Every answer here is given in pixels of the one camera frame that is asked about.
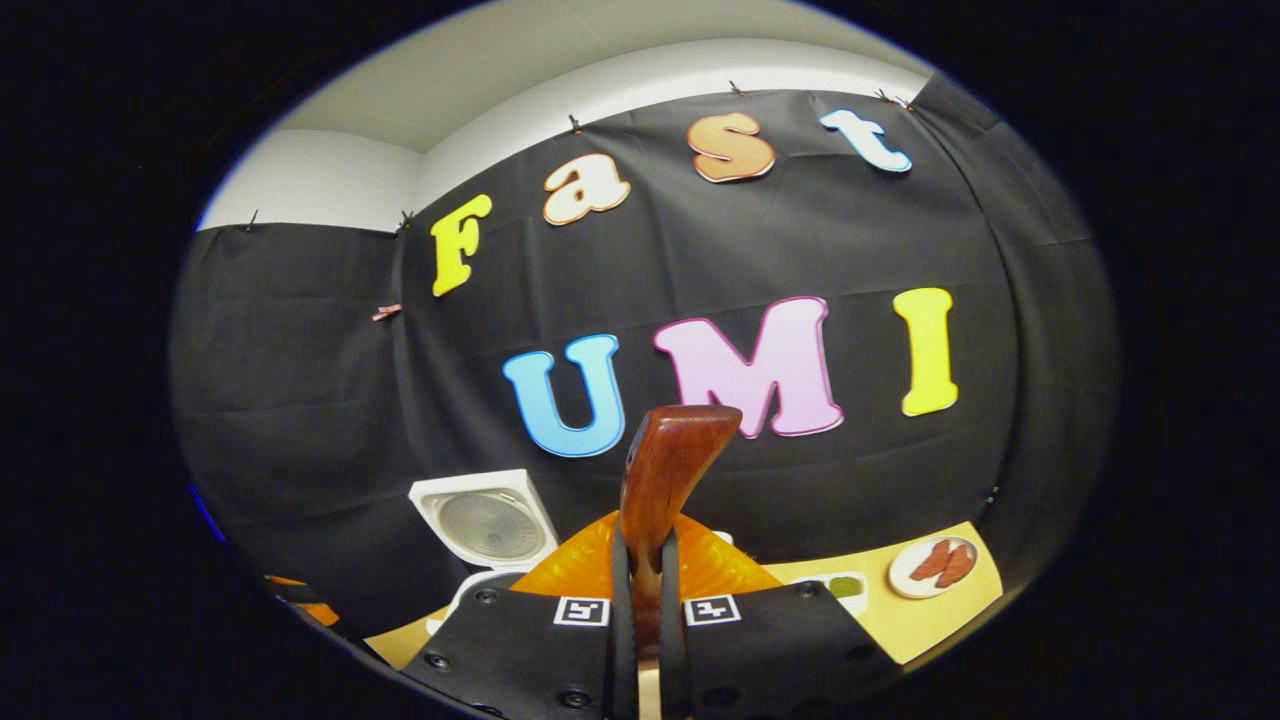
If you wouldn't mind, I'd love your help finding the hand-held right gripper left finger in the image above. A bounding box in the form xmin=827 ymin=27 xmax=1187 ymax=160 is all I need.
xmin=400 ymin=510 xmax=641 ymax=720

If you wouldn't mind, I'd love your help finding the round white plate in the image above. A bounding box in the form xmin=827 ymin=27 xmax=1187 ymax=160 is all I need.
xmin=888 ymin=535 xmax=979 ymax=601

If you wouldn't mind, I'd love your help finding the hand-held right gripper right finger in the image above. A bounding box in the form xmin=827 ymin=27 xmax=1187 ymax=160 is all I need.
xmin=658 ymin=510 xmax=901 ymax=720

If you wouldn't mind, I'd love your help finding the white rice cooker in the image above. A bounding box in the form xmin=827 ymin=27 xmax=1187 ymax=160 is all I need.
xmin=408 ymin=468 xmax=559 ymax=637

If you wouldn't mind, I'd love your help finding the brown wooden spoon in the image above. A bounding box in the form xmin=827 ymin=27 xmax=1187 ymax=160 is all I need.
xmin=618 ymin=405 xmax=744 ymax=661

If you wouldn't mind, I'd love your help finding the white divided dish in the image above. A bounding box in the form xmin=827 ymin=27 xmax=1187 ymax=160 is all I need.
xmin=790 ymin=571 xmax=869 ymax=616

